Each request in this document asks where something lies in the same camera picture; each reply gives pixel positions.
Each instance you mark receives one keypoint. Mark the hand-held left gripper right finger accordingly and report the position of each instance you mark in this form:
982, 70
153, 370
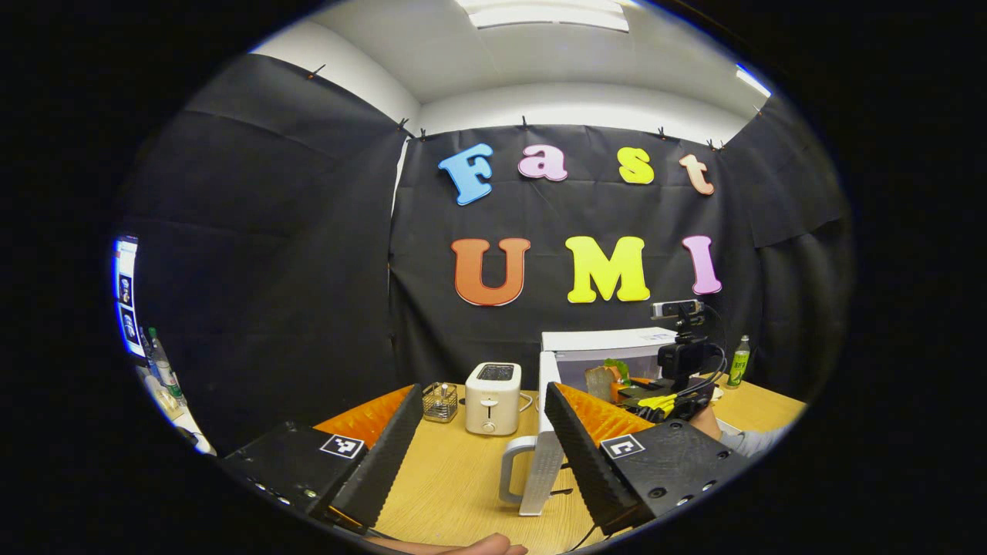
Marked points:
590, 470

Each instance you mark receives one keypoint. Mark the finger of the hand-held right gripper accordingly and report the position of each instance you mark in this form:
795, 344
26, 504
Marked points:
648, 391

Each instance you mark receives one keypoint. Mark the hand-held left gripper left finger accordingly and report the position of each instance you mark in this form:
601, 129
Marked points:
383, 462

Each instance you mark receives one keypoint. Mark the green lettuce leaf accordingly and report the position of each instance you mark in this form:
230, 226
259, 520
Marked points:
618, 368

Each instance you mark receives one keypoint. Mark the white bread slice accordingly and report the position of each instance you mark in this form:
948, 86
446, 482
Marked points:
597, 383

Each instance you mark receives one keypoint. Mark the white microwave oven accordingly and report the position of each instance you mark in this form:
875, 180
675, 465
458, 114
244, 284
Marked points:
609, 339

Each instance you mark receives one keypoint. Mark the green drink bottle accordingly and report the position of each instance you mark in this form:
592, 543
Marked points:
739, 366

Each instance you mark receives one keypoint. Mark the white toaster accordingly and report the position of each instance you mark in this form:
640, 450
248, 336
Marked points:
492, 401

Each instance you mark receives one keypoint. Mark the black backdrop cloth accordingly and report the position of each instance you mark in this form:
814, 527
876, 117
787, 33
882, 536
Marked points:
308, 270

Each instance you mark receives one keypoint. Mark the clear plastic bottle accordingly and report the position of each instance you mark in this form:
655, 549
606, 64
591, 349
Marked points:
164, 370

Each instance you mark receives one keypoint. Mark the small ceiling light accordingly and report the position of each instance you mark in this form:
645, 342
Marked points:
752, 80

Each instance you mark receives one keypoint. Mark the computer monitor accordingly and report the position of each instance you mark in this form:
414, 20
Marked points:
126, 297

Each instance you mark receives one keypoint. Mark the large ceiling light panel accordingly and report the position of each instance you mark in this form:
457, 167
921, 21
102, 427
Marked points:
547, 14

